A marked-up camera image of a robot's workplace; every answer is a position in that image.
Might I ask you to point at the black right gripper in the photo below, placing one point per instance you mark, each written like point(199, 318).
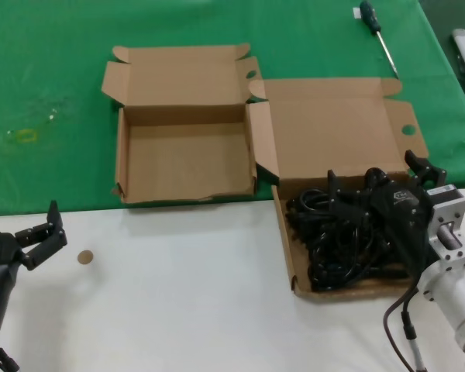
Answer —
point(403, 209)

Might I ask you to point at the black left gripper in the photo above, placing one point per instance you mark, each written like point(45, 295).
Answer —
point(0, 250)

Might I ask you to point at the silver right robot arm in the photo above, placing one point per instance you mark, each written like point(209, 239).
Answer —
point(449, 217)

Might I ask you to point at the large open cardboard box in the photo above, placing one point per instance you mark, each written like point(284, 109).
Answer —
point(333, 128)

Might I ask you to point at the shallow open cardboard box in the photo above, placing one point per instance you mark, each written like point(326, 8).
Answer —
point(186, 162)

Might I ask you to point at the round cardboard disc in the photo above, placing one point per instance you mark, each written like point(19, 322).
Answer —
point(85, 257)

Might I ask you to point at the grey metal bar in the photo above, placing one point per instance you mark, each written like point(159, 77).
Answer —
point(463, 44)

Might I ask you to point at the small white paper tag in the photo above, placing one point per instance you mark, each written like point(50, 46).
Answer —
point(356, 14)

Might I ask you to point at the green tablecloth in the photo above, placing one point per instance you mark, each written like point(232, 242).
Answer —
point(62, 58)

